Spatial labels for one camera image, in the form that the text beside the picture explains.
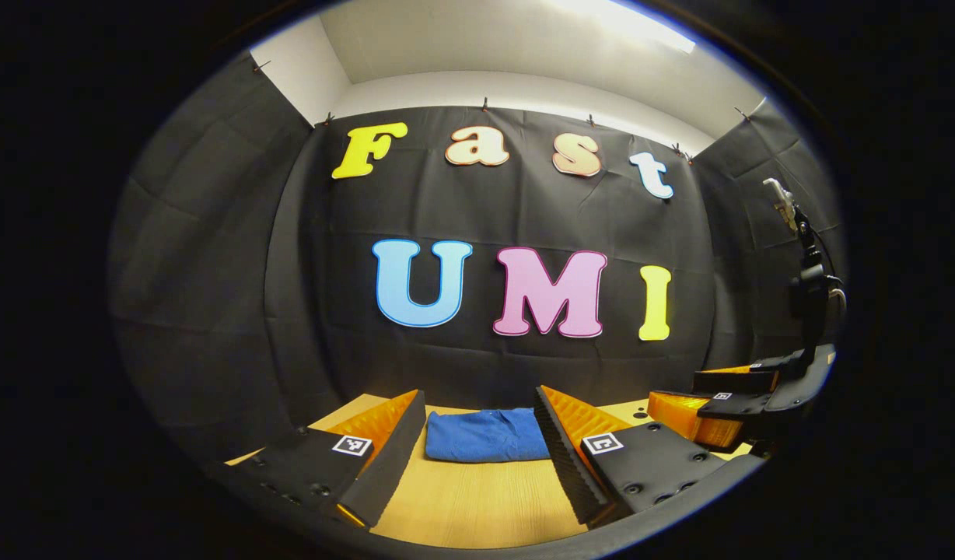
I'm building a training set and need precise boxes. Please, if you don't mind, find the blue corduroy shirt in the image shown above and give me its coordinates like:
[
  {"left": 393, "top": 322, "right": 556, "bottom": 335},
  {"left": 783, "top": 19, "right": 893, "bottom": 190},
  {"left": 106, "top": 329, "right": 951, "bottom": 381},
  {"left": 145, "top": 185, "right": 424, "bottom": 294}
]
[{"left": 425, "top": 408, "right": 552, "bottom": 464}]

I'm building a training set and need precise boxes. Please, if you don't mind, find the row of small backdrop clips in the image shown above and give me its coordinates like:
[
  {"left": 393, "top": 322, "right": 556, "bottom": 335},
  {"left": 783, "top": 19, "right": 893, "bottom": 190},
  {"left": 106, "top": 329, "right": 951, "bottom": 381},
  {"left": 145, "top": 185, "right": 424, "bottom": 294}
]
[{"left": 252, "top": 58, "right": 758, "bottom": 160}]

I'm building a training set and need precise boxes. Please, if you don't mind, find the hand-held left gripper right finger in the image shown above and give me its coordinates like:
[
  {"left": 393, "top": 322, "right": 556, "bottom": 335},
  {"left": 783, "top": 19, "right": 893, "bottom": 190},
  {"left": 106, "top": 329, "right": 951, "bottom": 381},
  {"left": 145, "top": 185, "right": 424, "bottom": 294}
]
[{"left": 533, "top": 384, "right": 766, "bottom": 530}]

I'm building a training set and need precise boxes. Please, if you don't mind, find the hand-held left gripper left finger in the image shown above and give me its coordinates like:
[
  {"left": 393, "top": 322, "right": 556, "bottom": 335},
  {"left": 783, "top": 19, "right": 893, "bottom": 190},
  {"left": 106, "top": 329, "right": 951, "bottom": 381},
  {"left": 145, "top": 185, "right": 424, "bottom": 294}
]
[{"left": 236, "top": 389, "right": 429, "bottom": 531}]

